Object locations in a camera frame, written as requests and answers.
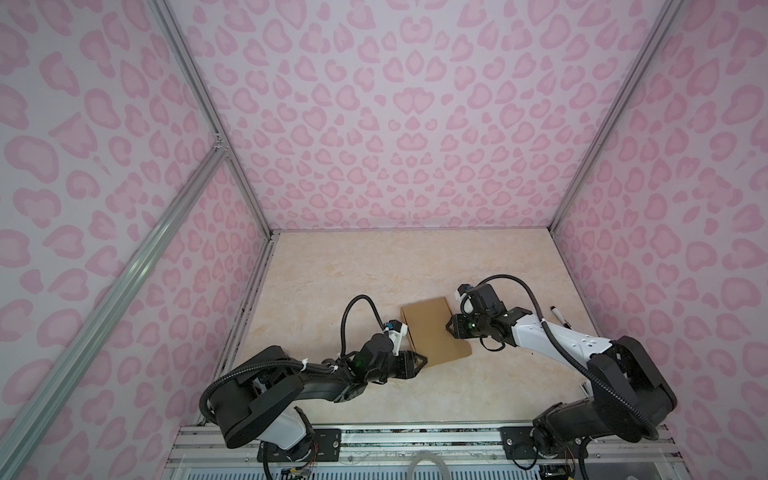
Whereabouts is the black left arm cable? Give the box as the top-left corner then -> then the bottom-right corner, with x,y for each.
198,293 -> 385,426

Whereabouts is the brown cardboard paper box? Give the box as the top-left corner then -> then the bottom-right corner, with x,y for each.
401,297 -> 472,368

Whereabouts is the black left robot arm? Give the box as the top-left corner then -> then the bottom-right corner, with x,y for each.
199,332 -> 428,451

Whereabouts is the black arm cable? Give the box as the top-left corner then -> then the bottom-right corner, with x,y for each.
458,274 -> 661,442
198,293 -> 385,426

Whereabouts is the aluminium frame post left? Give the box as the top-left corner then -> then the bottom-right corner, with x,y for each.
146,0 -> 273,240

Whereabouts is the aluminium frame post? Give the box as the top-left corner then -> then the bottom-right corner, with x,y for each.
146,0 -> 273,240
547,0 -> 688,237

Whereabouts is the aluminium frame post right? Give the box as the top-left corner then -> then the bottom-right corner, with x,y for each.
547,0 -> 688,237

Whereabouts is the black marker pen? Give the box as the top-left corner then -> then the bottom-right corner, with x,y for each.
550,306 -> 572,329

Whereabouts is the diagonal aluminium frame bar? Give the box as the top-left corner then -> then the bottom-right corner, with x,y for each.
1,147 -> 226,479

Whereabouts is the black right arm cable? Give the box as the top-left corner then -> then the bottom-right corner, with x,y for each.
458,274 -> 661,442

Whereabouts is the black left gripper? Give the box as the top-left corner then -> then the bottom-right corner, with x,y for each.
366,350 -> 430,385

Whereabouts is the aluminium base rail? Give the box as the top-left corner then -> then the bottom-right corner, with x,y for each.
161,422 -> 691,479

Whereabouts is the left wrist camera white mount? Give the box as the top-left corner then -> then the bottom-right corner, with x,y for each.
384,320 -> 408,356

